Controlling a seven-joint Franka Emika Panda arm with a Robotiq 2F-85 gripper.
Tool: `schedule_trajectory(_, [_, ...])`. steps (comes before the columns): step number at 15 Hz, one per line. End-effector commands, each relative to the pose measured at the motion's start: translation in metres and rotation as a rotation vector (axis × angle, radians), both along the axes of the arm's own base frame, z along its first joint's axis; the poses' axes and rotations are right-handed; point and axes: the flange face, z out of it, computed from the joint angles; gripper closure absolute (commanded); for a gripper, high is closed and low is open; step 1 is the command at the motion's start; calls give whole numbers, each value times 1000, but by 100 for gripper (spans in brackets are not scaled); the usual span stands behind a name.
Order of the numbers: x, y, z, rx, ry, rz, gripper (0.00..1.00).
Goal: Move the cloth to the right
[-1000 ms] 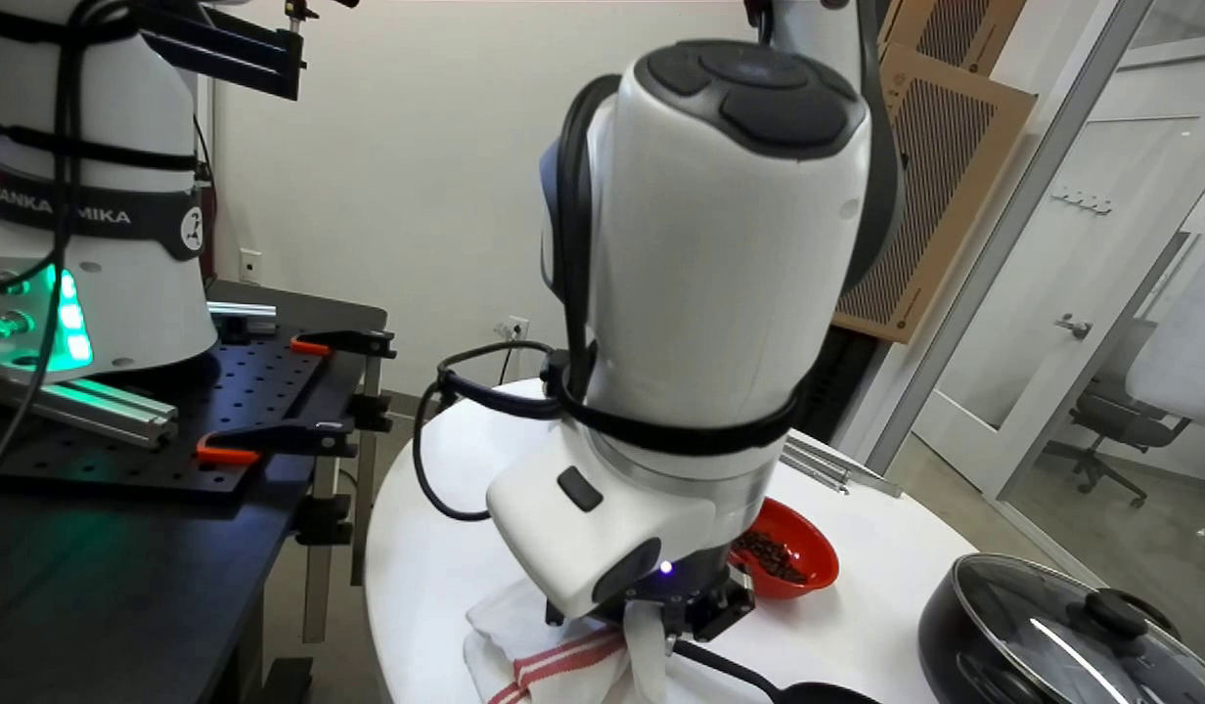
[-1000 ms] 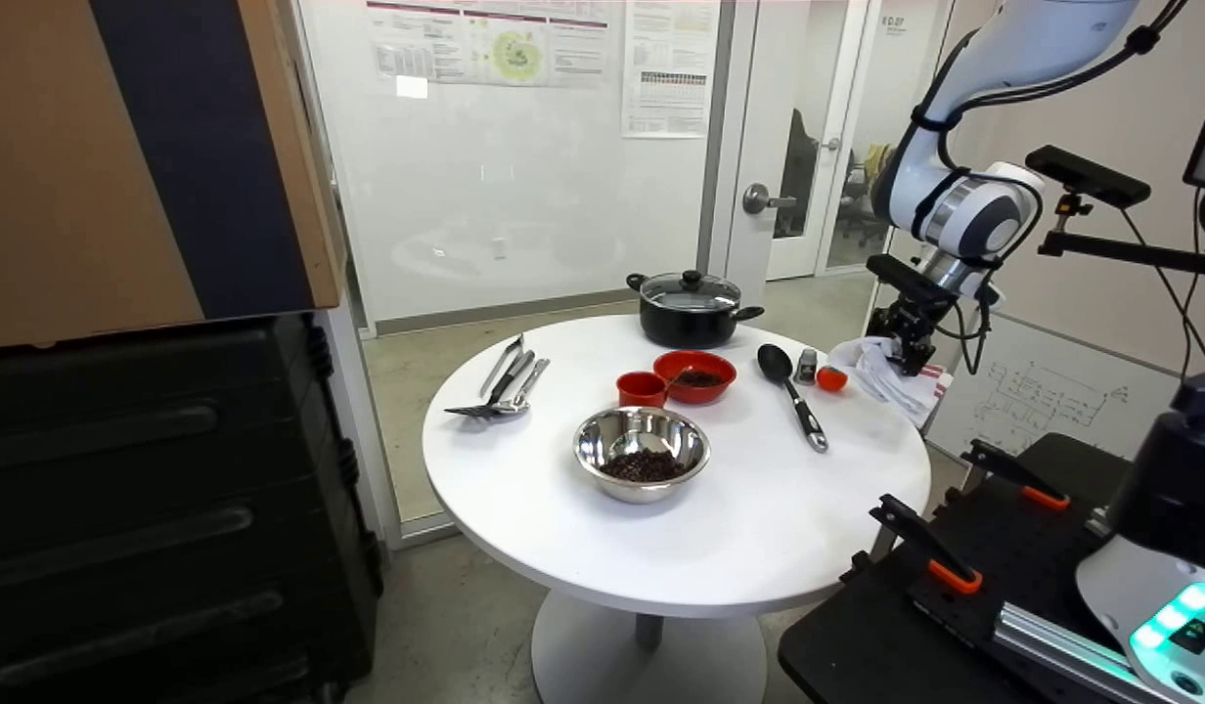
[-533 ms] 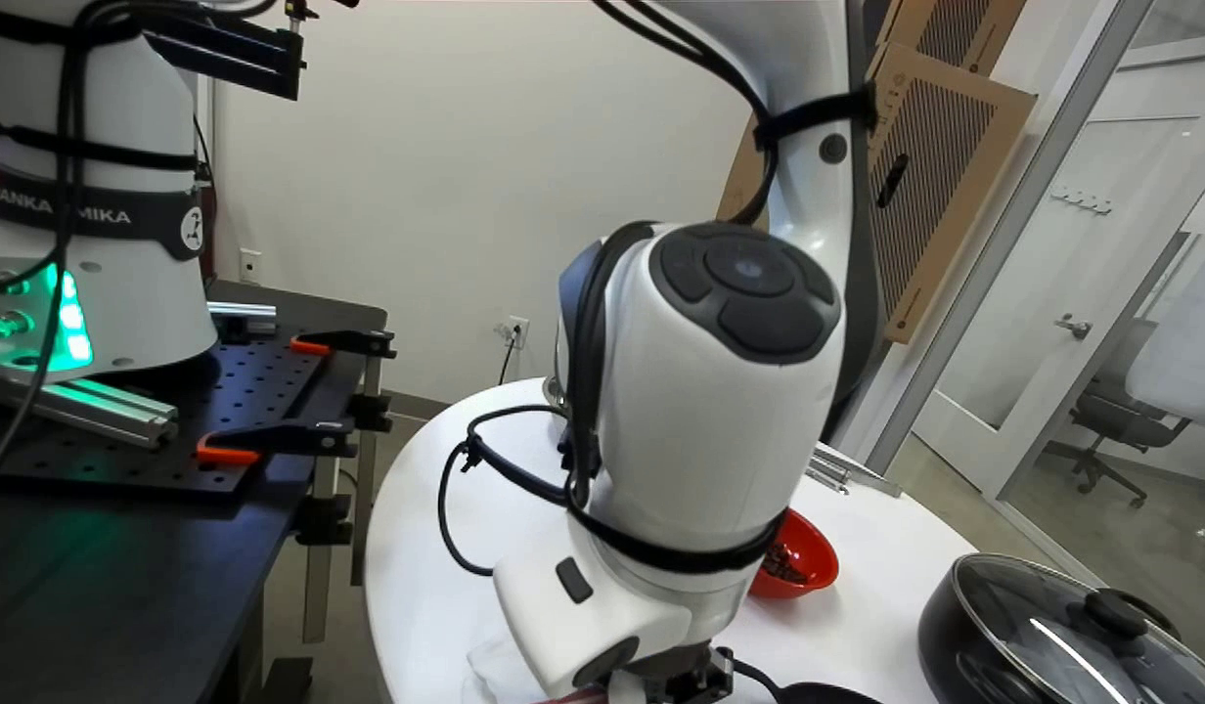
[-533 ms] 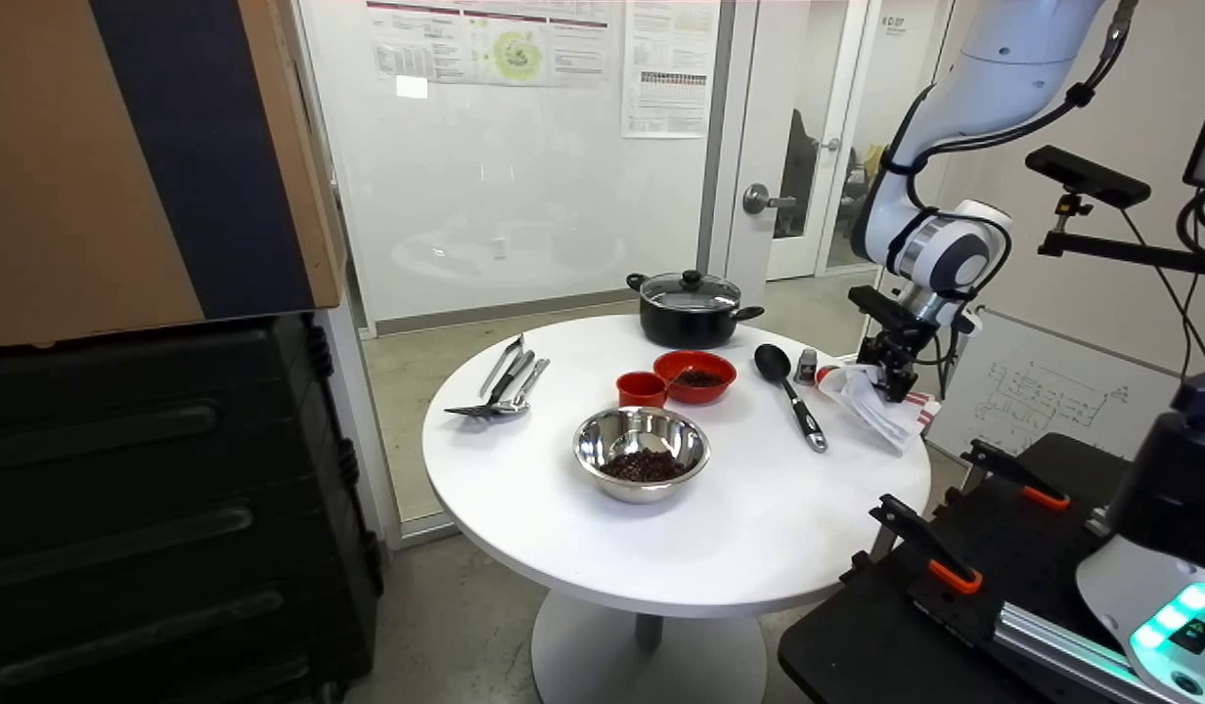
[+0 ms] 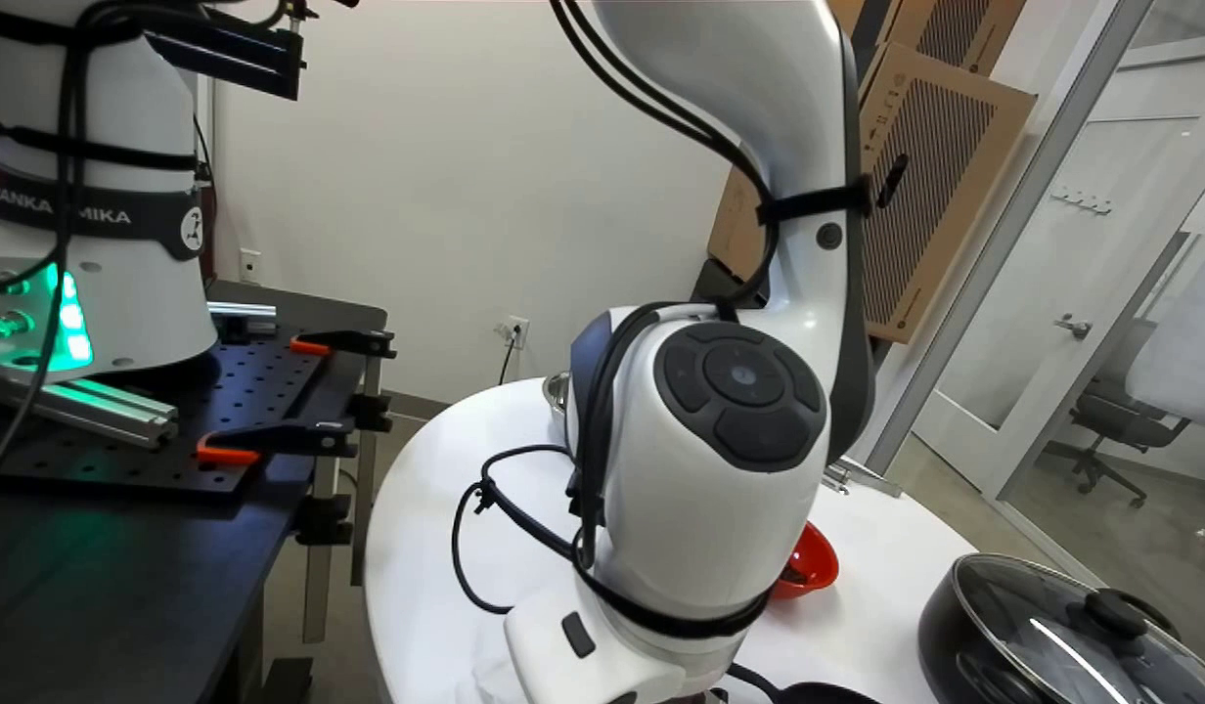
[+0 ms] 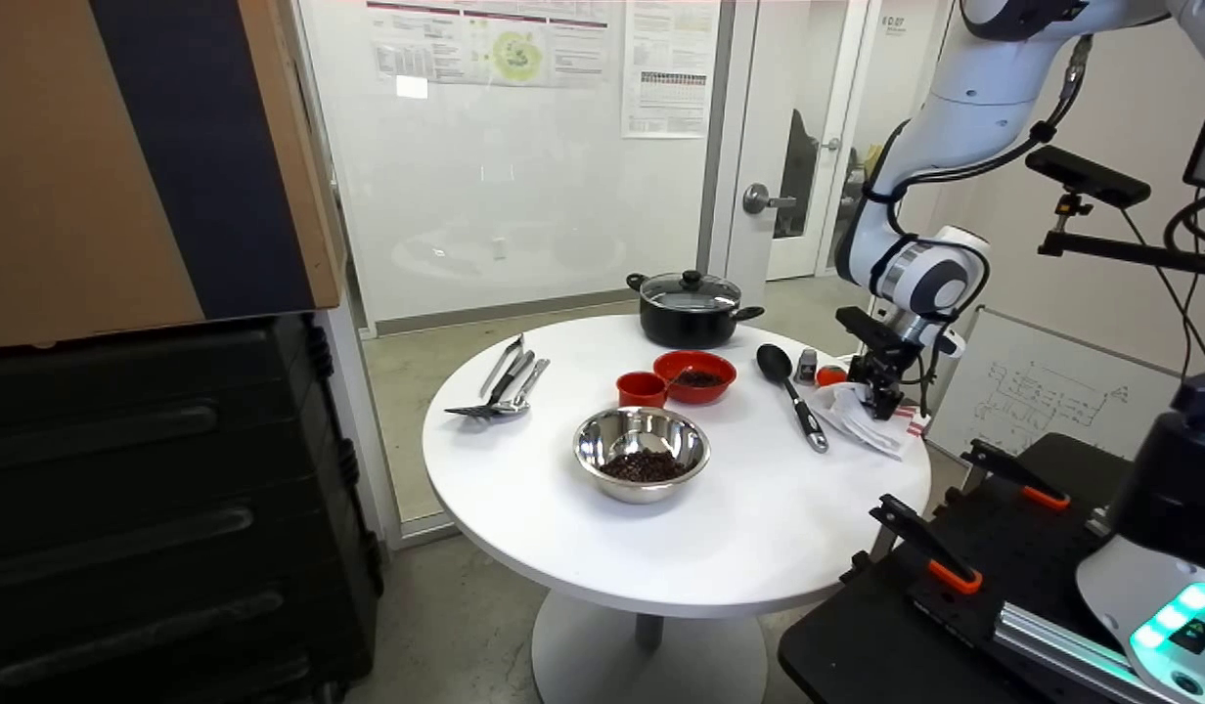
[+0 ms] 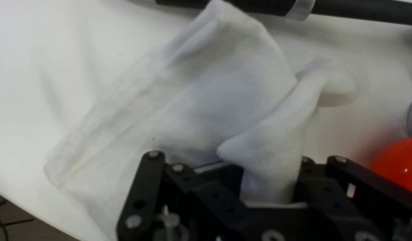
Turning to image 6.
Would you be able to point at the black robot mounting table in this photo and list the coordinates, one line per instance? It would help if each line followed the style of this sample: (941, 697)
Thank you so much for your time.
(860, 652)

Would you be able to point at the aluminium extrusion rail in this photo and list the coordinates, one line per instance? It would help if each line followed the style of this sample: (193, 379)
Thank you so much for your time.
(1057, 648)

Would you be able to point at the black camera on stand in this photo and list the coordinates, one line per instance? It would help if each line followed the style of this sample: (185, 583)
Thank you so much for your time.
(1085, 179)

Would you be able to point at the black cooking pot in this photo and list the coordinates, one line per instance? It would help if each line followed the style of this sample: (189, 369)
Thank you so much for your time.
(687, 327)

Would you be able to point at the glass pot lid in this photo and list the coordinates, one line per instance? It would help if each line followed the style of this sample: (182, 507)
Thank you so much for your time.
(690, 292)

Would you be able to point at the large cardboard box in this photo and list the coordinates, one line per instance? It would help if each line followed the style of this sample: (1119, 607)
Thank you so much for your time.
(57, 156)

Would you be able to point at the white cloth with red stripes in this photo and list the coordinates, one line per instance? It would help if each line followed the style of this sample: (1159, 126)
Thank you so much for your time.
(859, 428)

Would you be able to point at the black clamp with orange tip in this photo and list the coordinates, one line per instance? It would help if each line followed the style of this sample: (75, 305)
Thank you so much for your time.
(1005, 467)
(935, 558)

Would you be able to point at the wide paper poster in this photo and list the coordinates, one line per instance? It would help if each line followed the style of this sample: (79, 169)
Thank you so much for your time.
(499, 46)

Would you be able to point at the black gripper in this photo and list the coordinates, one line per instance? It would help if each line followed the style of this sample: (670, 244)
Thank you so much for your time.
(888, 347)

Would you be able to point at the black storage case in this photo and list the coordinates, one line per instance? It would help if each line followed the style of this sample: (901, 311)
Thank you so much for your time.
(147, 510)

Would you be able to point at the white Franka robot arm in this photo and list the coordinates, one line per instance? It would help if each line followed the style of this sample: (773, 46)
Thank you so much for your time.
(979, 91)

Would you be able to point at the narrow paper poster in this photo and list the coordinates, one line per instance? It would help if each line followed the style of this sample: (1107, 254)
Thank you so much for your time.
(666, 64)

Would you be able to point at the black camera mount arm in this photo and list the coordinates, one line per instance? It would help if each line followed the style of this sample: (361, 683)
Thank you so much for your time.
(1123, 250)

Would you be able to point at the red bowl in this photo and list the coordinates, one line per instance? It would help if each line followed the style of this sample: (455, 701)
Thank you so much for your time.
(722, 378)

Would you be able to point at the metal tongs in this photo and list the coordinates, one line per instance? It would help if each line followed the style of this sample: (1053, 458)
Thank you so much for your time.
(506, 378)

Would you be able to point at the red cup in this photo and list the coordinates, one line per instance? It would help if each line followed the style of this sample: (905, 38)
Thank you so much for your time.
(641, 387)

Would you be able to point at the steel mixing bowl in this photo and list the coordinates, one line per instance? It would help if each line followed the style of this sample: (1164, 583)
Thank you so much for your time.
(604, 451)

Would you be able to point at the whiteboard with writing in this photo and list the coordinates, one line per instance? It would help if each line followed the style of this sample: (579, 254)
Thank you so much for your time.
(1057, 391)

